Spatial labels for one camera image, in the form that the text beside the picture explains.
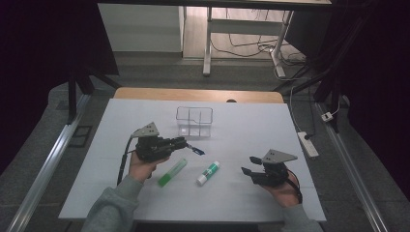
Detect white power strip cable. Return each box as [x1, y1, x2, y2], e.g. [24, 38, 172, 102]
[288, 84, 305, 133]

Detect white table cover board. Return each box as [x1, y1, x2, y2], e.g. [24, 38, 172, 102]
[58, 98, 327, 223]

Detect black curtain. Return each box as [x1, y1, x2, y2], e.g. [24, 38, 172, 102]
[0, 0, 120, 175]
[283, 0, 410, 201]

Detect wooden table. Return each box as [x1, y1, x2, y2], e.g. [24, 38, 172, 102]
[113, 86, 284, 104]

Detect aluminium rail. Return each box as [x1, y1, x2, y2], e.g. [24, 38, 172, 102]
[314, 101, 390, 232]
[6, 93, 92, 232]

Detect clear plastic organizer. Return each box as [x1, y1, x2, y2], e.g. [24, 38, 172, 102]
[175, 105, 215, 139]

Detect green highlighter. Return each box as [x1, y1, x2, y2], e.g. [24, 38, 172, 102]
[157, 158, 189, 188]

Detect blue pen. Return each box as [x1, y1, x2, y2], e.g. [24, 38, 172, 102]
[186, 143, 206, 157]

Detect black square floor frame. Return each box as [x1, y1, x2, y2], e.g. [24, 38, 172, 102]
[68, 125, 94, 149]

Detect white desk frame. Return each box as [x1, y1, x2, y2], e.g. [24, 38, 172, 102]
[202, 6, 295, 78]

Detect black metal stand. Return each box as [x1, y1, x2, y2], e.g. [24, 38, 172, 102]
[66, 64, 123, 125]
[272, 18, 343, 133]

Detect hand-held gripper black cable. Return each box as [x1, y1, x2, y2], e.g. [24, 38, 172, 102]
[116, 134, 135, 187]
[284, 175, 305, 205]

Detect white floor cables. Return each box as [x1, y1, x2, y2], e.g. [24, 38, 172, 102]
[257, 42, 308, 82]

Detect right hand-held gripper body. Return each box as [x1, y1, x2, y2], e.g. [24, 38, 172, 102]
[253, 148, 299, 188]

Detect black floor cable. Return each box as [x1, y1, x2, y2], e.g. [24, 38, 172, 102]
[211, 9, 281, 59]

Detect white power strip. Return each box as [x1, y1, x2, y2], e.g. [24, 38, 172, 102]
[297, 130, 320, 159]

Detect green and white glue stick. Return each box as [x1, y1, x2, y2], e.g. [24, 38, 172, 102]
[196, 160, 221, 187]

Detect person's right hand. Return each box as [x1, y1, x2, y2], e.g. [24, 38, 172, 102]
[262, 175, 302, 208]

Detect person's left hand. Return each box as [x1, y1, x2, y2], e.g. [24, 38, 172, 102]
[128, 150, 170, 185]

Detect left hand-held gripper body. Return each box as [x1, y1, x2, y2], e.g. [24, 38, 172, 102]
[132, 122, 178, 163]

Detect left hand-held gripper black cable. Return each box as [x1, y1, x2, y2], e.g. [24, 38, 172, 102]
[116, 134, 135, 187]

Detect right hand-held gripper black cable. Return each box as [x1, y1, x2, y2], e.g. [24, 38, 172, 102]
[284, 175, 305, 205]

